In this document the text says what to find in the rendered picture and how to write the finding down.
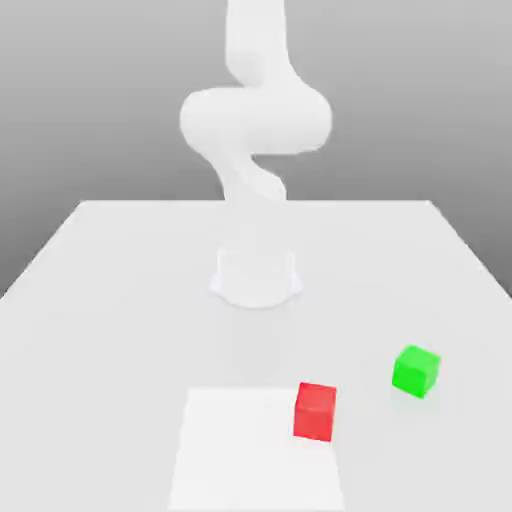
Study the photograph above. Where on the small red cube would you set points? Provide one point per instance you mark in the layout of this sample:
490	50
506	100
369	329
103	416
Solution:
314	414

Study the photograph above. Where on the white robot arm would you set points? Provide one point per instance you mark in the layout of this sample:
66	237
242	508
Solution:
256	120

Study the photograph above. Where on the small green cube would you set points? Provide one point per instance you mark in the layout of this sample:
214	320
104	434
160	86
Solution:
415	372

